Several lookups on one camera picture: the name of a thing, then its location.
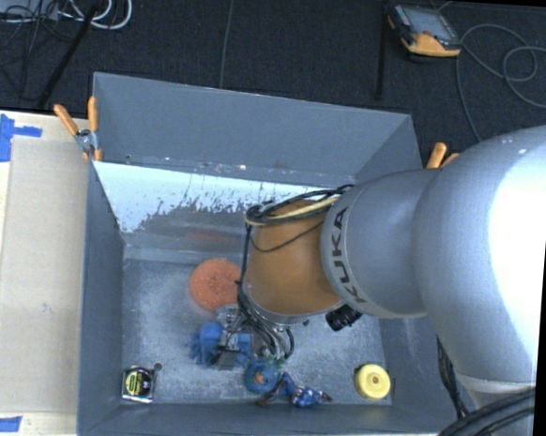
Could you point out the blue toy animal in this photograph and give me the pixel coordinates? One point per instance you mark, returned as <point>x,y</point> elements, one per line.
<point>205,342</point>

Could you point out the orange round sponge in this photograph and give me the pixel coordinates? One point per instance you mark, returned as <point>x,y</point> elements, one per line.
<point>212,284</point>

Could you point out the blue and red toy figure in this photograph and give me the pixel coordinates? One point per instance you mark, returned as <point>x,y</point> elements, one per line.
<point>305,396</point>

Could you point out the yellow and black tape measure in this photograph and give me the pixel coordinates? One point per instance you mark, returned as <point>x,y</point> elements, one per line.
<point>138,384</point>

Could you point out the yellow round disc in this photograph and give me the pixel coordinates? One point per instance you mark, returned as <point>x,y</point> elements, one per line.
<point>373,381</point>

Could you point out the pale flat board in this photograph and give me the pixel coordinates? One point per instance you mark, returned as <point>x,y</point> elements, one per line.
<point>39,264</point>

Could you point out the grey metal bin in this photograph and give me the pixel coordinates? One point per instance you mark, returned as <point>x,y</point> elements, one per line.
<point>176,129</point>

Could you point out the black cylinder on white bracket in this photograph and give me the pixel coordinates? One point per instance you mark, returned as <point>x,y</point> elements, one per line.
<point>342,317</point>

